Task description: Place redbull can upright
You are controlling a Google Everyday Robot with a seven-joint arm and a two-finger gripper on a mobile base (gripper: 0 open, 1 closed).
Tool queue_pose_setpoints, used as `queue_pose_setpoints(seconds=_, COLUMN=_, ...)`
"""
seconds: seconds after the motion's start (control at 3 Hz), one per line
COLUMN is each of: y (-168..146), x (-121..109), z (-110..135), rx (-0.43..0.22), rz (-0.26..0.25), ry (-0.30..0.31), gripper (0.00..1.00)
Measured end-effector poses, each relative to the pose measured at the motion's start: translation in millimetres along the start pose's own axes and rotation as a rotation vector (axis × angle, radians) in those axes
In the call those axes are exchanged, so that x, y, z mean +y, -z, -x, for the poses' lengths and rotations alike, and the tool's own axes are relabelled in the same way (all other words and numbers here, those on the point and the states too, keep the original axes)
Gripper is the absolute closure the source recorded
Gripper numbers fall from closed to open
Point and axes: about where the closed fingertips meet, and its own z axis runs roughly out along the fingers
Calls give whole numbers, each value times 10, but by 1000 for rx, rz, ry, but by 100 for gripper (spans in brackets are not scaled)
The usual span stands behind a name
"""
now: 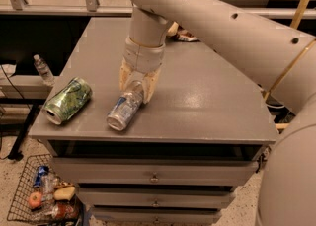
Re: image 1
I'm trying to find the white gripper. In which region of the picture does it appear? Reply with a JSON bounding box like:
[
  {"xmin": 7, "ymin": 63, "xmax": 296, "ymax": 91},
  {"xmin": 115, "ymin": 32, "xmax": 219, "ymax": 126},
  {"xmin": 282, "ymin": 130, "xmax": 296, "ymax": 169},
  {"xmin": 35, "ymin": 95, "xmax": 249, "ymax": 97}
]
[{"xmin": 119, "ymin": 38, "xmax": 165, "ymax": 104}]

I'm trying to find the silver blue redbull can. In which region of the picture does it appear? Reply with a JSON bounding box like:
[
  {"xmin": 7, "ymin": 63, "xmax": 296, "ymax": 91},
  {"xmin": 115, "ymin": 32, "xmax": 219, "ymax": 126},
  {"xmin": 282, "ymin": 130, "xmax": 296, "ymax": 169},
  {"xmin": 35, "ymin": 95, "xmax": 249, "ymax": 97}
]
[{"xmin": 107, "ymin": 81, "xmax": 144, "ymax": 131}]

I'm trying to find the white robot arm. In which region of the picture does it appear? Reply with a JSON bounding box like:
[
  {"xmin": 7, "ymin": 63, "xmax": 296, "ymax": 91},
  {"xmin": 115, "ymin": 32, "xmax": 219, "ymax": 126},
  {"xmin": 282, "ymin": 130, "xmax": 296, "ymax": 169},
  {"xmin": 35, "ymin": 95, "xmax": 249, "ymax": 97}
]
[{"xmin": 119, "ymin": 0, "xmax": 316, "ymax": 226}]

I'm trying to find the green soda can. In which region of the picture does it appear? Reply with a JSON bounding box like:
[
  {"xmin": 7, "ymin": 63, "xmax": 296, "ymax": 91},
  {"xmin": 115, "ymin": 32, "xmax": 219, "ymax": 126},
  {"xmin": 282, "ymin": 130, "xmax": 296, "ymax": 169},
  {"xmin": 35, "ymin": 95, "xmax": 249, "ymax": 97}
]
[{"xmin": 42, "ymin": 77, "xmax": 92, "ymax": 125}]

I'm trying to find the blue can in basket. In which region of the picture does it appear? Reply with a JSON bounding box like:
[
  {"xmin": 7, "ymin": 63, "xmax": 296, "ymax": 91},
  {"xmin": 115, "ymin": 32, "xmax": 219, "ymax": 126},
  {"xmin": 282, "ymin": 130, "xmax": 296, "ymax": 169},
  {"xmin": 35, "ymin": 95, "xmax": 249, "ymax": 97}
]
[{"xmin": 33, "ymin": 165, "xmax": 49, "ymax": 188}]

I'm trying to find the brown yellow chip bag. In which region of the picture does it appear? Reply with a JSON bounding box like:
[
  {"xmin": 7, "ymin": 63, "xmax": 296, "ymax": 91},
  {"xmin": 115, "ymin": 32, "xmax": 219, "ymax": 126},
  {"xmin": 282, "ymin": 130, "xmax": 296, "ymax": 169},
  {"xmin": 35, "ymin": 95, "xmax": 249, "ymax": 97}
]
[{"xmin": 167, "ymin": 22, "xmax": 198, "ymax": 42}]

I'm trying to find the clear plastic water bottle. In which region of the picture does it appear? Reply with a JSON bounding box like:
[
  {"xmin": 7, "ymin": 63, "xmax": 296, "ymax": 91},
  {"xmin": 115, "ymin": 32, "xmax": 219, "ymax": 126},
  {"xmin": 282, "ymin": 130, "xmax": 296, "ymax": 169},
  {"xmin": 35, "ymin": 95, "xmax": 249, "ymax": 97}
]
[{"xmin": 34, "ymin": 54, "xmax": 54, "ymax": 86}]

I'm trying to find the grey drawer cabinet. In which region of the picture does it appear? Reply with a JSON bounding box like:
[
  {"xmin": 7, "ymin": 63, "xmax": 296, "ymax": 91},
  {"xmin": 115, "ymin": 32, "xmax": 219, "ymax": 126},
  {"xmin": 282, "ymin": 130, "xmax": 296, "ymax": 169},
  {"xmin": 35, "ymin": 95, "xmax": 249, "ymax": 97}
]
[{"xmin": 31, "ymin": 18, "xmax": 277, "ymax": 226}]

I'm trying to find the top drawer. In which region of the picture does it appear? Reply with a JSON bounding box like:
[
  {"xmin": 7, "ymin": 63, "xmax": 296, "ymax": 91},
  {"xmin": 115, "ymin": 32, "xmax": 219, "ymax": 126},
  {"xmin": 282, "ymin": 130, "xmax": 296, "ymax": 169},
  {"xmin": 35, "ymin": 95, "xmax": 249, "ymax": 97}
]
[{"xmin": 51, "ymin": 157, "xmax": 258, "ymax": 186}]

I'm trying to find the drawer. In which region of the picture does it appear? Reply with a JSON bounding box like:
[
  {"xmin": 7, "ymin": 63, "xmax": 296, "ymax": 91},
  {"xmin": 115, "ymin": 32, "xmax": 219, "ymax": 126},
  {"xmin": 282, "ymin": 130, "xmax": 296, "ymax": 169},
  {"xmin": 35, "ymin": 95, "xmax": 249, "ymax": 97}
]
[
  {"xmin": 78, "ymin": 188, "xmax": 235, "ymax": 209},
  {"xmin": 51, "ymin": 157, "xmax": 258, "ymax": 186},
  {"xmin": 92, "ymin": 208, "xmax": 221, "ymax": 224}
]

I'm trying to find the middle drawer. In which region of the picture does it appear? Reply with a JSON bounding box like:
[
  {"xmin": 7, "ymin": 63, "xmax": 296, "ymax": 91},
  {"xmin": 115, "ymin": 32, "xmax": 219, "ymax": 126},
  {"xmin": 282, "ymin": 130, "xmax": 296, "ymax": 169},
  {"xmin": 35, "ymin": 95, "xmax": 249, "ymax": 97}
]
[{"xmin": 78, "ymin": 188, "xmax": 235, "ymax": 209}]

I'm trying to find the clear bottle in basket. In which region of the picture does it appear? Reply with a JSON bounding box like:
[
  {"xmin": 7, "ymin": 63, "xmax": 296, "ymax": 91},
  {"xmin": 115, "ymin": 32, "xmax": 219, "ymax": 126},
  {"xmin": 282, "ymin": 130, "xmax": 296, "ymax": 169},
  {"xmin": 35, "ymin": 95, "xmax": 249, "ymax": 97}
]
[{"xmin": 41, "ymin": 173, "xmax": 54, "ymax": 208}]

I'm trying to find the yellow sponge in basket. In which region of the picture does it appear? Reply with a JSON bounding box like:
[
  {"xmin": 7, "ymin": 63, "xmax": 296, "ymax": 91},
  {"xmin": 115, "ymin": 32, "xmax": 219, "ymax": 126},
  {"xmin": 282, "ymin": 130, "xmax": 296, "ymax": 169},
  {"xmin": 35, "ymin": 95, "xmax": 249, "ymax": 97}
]
[{"xmin": 53, "ymin": 187, "xmax": 75, "ymax": 201}]

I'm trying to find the bottom drawer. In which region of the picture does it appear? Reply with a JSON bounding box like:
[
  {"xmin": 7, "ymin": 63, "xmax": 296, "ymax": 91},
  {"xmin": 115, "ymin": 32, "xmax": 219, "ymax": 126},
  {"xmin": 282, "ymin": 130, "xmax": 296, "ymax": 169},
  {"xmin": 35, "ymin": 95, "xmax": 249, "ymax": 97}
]
[{"xmin": 92, "ymin": 208, "xmax": 221, "ymax": 224}]

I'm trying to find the red snack bag in basket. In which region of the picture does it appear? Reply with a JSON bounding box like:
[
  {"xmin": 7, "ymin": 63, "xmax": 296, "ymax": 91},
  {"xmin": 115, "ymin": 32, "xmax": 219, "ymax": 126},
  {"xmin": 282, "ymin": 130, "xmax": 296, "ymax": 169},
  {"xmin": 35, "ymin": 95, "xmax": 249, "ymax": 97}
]
[{"xmin": 51, "ymin": 202, "xmax": 79, "ymax": 220}]

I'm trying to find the red apple in basket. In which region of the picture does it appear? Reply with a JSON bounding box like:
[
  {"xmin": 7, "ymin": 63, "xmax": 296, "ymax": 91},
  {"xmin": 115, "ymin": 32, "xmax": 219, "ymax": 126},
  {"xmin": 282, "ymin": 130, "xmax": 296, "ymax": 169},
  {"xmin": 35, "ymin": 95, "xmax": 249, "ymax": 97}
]
[{"xmin": 28, "ymin": 191, "xmax": 42, "ymax": 209}]

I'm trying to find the black wire basket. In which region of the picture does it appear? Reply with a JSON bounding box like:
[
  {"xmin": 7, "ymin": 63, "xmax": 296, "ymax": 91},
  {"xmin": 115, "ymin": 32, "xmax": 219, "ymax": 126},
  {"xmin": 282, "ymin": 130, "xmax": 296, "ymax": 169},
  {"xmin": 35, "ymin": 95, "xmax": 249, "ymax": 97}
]
[{"xmin": 7, "ymin": 154, "xmax": 83, "ymax": 226}]

